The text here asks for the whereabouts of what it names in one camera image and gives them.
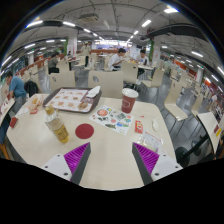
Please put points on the person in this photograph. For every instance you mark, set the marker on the person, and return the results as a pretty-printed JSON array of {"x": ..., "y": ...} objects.
[
  {"x": 86, "y": 50},
  {"x": 53, "y": 63},
  {"x": 16, "y": 88},
  {"x": 115, "y": 61},
  {"x": 143, "y": 60}
]

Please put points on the small red sauce packet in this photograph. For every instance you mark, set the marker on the small red sauce packet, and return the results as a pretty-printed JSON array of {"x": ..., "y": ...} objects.
[{"x": 139, "y": 127}]

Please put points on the small red carton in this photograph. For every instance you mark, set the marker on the small red carton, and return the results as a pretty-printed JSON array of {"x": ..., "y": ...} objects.
[{"x": 33, "y": 111}]

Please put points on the clear plastic packet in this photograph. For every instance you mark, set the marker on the clear plastic packet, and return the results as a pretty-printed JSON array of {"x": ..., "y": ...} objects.
[{"x": 150, "y": 140}]

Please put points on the ceiling lights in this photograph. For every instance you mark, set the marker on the ceiling lights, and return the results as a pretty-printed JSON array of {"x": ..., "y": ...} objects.
[{"x": 170, "y": 10}]

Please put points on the red paper cup with lid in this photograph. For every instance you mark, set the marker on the red paper cup with lid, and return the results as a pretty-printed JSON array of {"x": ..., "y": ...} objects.
[{"x": 128, "y": 101}]

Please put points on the white paper sheet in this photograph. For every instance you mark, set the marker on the white paper sheet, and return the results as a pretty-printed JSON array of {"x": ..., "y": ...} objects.
[{"x": 22, "y": 111}]

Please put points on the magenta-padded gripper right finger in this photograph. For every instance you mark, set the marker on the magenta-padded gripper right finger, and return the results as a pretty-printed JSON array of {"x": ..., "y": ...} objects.
[{"x": 146, "y": 160}]

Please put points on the ceiling air conditioner unit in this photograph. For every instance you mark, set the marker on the ceiling air conditioner unit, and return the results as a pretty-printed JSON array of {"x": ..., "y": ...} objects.
[{"x": 89, "y": 17}]

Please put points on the crumpled white napkin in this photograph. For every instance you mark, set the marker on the crumpled white napkin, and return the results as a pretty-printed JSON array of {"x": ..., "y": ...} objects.
[{"x": 155, "y": 125}]

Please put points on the clear bottle with yellow drink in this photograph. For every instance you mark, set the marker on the clear bottle with yellow drink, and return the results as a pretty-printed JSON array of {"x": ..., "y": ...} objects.
[{"x": 57, "y": 126}]

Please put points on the flat round red coaster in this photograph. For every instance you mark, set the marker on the flat round red coaster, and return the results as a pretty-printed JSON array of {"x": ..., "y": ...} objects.
[{"x": 84, "y": 131}]

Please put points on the colourful printed paper sheet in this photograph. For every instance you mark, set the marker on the colourful printed paper sheet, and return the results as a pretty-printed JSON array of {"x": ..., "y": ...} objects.
[{"x": 111, "y": 120}]

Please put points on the printed paper tray liner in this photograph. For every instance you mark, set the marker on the printed paper tray liner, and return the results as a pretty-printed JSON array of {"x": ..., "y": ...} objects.
[{"x": 66, "y": 99}]

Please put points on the white folded napkin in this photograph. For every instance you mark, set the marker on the white folded napkin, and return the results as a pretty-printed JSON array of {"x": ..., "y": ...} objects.
[{"x": 94, "y": 92}]

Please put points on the dark brown food tray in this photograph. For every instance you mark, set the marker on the dark brown food tray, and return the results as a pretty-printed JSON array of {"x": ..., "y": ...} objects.
[{"x": 50, "y": 96}]

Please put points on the beige plastic chair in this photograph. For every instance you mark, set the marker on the beige plastic chair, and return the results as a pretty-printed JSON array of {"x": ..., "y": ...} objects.
[
  {"x": 62, "y": 81},
  {"x": 173, "y": 100},
  {"x": 106, "y": 83},
  {"x": 156, "y": 78},
  {"x": 130, "y": 71}
]

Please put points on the beige cafeteria table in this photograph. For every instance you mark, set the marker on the beige cafeteria table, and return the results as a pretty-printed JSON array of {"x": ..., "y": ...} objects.
[{"x": 207, "y": 125}]

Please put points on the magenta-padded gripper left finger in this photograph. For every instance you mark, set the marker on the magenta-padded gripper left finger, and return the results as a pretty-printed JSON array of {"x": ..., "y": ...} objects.
[{"x": 78, "y": 158}]

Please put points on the black backpack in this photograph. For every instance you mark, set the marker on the black backpack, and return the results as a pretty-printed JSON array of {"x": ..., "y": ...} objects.
[{"x": 31, "y": 88}]

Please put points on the clear plastic bag with food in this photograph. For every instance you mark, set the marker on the clear plastic bag with food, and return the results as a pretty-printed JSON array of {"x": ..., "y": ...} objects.
[{"x": 35, "y": 101}]

